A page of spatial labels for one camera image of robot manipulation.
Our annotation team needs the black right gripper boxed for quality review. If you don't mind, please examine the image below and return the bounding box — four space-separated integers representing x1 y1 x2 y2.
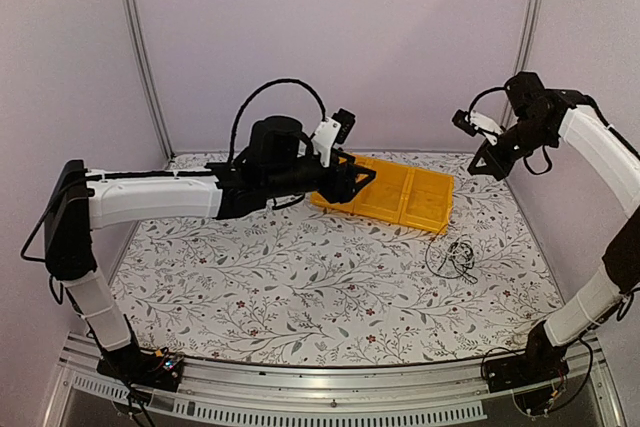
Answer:
468 117 554 182

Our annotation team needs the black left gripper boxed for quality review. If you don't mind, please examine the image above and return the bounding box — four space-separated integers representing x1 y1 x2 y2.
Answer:
266 150 377 205

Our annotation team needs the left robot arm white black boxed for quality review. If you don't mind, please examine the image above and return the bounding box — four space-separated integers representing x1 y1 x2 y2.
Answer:
44 111 376 381

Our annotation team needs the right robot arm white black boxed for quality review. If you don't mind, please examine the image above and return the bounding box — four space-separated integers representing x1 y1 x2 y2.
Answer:
452 71 639 383

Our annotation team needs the yellow bin middle compartment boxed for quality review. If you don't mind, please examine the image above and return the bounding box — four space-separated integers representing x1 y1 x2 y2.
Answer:
353 156 410 224

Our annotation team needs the yellow bin compartment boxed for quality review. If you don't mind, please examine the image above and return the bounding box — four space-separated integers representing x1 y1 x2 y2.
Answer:
353 156 410 224
310 150 377 210
399 167 454 235

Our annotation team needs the yellow bin far compartment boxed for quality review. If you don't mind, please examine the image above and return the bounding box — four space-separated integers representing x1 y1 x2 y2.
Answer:
310 150 377 210

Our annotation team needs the yellow bin near compartment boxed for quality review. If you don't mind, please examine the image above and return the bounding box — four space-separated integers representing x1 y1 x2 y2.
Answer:
399 167 454 235

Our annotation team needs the floral patterned table mat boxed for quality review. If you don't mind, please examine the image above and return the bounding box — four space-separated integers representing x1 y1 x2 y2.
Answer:
111 152 562 366

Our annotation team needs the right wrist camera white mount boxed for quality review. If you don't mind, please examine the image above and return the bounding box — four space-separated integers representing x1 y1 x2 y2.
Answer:
452 110 504 145

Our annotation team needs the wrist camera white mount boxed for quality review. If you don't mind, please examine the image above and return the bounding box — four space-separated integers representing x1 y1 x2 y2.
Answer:
452 110 504 145
311 109 356 168

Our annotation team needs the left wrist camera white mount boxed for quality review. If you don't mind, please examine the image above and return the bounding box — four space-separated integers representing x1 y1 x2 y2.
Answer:
311 109 356 168

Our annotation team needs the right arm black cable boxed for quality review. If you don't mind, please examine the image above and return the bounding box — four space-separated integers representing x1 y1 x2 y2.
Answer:
468 86 509 113

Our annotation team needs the black thin cable tangle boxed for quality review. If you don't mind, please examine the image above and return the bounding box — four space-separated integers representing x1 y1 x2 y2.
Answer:
424 234 479 284

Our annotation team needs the white thin cable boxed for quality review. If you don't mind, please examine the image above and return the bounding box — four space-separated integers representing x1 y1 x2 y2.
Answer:
442 241 476 278

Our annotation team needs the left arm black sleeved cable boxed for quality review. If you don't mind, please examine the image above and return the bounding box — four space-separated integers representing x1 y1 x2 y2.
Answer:
227 78 329 166

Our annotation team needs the right aluminium frame post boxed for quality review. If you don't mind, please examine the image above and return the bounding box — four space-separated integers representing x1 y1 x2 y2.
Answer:
502 0 550 123

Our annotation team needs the aluminium frame post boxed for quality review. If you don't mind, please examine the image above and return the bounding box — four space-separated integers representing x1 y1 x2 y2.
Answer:
502 0 550 123
122 0 175 160

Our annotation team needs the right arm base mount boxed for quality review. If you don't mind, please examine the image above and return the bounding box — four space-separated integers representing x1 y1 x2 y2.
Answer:
480 322 569 417

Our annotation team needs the aluminium front rail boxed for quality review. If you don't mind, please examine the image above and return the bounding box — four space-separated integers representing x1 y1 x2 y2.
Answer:
43 334 627 426

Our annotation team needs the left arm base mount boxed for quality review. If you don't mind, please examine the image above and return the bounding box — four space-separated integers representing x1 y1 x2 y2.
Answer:
97 343 185 392

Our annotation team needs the left aluminium frame post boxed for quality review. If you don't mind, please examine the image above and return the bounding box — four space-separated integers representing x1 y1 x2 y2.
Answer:
122 0 175 160

